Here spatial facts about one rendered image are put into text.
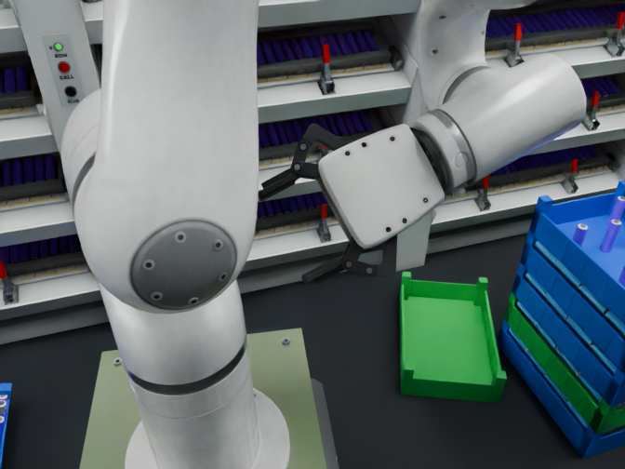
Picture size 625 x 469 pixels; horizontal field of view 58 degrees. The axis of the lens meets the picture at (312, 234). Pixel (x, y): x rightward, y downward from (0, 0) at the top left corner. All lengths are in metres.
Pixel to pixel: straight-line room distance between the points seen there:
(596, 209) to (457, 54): 0.68
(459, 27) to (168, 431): 0.49
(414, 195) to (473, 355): 0.82
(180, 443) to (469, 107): 0.43
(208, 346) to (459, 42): 0.39
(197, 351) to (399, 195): 0.23
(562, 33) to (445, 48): 0.87
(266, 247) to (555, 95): 0.89
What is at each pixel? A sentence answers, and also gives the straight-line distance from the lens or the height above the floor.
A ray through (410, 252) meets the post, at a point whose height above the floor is 0.06.
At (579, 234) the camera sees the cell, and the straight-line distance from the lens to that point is 1.10.
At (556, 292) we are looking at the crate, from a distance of 1.15.
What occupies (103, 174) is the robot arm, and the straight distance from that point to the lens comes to 0.37.
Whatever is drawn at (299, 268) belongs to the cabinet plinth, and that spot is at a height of 0.04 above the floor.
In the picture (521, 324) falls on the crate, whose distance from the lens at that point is 1.27.
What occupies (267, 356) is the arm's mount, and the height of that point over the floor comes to 0.37.
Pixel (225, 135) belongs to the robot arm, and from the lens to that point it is 0.37.
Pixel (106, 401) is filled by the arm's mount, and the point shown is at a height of 0.37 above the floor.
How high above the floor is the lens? 0.98
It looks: 37 degrees down
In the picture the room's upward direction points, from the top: straight up
